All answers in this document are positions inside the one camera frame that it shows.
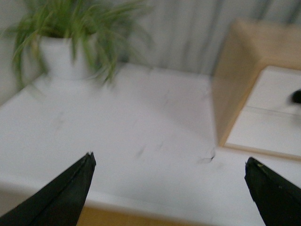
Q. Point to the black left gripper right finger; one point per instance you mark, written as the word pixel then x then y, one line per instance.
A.
pixel 277 199

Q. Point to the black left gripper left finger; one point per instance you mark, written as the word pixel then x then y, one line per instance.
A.
pixel 60 202

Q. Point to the white front top drawer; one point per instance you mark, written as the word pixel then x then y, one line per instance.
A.
pixel 273 89

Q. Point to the white drawer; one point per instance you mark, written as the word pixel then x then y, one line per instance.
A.
pixel 268 132
pixel 273 89

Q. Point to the black drawer handle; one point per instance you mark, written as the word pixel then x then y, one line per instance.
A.
pixel 296 97

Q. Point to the white front lower drawer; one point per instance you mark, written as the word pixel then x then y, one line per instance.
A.
pixel 268 132

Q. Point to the wooden drawer cabinet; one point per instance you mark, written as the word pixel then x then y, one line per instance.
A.
pixel 250 47

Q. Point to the white plant pot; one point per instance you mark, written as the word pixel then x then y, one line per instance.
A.
pixel 61 62

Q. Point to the green spider plant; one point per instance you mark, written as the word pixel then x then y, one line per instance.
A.
pixel 99 28

